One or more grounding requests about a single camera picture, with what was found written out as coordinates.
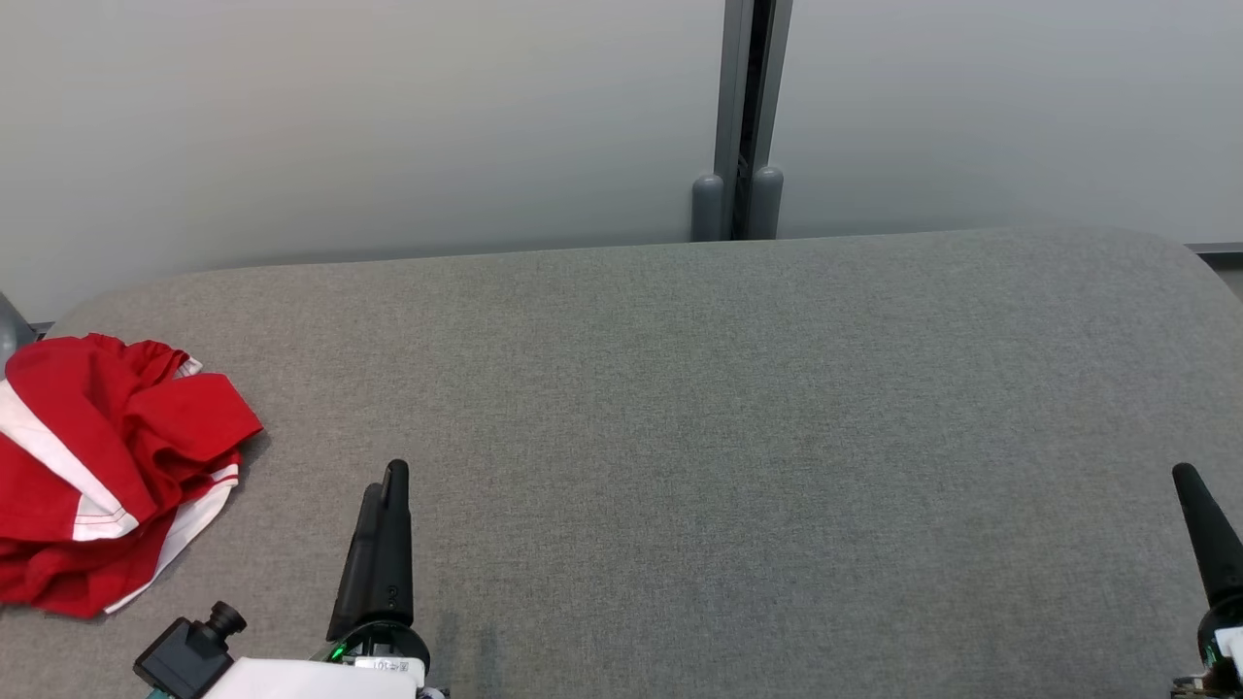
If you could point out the grey metal table leg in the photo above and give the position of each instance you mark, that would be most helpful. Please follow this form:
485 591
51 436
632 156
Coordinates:
10 330

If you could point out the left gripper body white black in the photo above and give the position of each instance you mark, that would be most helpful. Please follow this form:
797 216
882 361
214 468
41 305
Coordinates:
311 680

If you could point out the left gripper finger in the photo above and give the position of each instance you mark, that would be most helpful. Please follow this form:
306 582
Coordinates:
396 553
354 582

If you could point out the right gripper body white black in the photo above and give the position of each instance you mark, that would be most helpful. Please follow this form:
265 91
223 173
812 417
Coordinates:
1226 641

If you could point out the red white numbered jersey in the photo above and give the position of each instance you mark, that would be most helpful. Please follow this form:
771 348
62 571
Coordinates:
199 417

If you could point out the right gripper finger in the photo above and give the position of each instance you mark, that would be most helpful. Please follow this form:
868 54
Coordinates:
1214 549

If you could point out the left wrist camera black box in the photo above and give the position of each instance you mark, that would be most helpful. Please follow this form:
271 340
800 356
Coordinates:
184 655

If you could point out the grey partition post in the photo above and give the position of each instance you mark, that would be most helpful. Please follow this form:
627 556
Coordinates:
730 97
769 199

